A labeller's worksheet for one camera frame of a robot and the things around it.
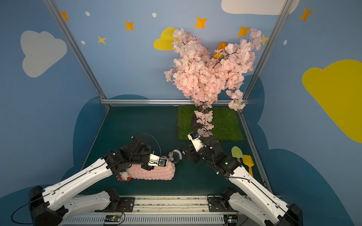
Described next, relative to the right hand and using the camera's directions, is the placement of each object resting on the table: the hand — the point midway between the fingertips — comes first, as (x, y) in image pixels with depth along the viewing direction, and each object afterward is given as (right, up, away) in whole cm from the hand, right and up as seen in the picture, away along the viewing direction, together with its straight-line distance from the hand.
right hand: (189, 146), depth 75 cm
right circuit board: (+21, -38, -3) cm, 44 cm away
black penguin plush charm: (-8, -8, +11) cm, 16 cm away
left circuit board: (-40, -37, -3) cm, 55 cm away
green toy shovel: (+33, -8, +18) cm, 38 cm away
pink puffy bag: (-12, -15, +2) cm, 20 cm away
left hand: (-15, -4, -1) cm, 16 cm away
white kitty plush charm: (-38, -18, +4) cm, 42 cm away
